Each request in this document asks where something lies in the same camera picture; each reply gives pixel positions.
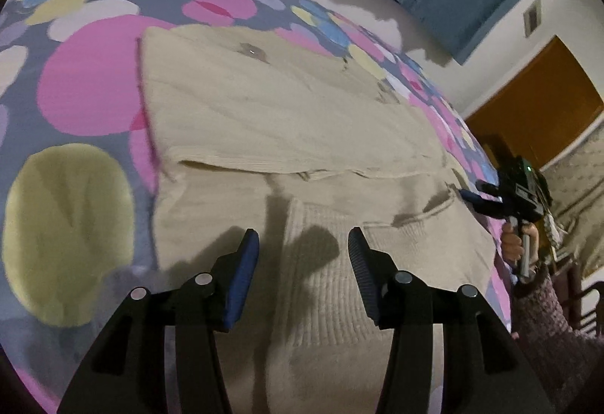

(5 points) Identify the beige knit sweater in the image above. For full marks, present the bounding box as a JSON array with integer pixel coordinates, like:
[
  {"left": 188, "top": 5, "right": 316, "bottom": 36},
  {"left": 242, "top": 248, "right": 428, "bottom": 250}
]
[{"left": 139, "top": 26, "right": 496, "bottom": 413}]

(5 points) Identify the purple knit sleeve forearm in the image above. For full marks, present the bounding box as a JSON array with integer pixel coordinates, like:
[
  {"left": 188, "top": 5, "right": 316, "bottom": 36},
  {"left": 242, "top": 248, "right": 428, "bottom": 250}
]
[{"left": 512, "top": 265, "right": 603, "bottom": 413}]

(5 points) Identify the person's right hand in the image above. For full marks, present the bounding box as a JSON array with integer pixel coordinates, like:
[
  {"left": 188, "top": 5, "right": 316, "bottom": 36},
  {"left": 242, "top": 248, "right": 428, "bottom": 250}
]
[{"left": 501, "top": 222, "right": 539, "bottom": 270}]

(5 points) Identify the brown wooden door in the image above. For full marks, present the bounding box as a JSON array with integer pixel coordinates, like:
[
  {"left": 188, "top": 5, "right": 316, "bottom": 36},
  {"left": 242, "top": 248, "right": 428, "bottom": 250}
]
[{"left": 466, "top": 37, "right": 603, "bottom": 169}]

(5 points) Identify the colourful dotted bedspread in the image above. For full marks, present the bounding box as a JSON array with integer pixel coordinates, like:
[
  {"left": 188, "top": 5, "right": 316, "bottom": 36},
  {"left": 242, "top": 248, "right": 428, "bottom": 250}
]
[{"left": 1, "top": 0, "right": 496, "bottom": 413}]

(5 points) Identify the grey wall switch plate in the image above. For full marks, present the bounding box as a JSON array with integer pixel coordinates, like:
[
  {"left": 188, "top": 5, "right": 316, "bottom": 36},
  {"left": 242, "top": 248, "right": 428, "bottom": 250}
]
[{"left": 523, "top": 0, "right": 542, "bottom": 38}]

